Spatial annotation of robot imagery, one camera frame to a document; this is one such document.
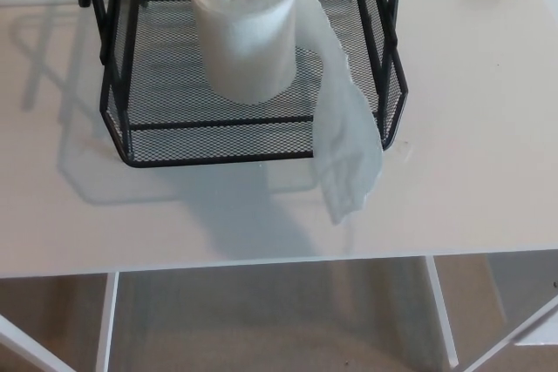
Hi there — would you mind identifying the white hanging cloth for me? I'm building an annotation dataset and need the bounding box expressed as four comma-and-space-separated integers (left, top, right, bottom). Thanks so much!
517, 321, 558, 347

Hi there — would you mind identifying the black mesh file tray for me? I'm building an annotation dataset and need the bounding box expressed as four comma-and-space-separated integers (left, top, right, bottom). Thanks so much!
76, 0, 413, 170

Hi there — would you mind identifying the white desk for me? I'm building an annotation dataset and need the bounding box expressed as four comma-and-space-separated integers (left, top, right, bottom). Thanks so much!
0, 0, 558, 372

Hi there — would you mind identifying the white toilet paper roll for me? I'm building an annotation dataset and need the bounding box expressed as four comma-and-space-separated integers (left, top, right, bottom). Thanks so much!
188, 0, 385, 227

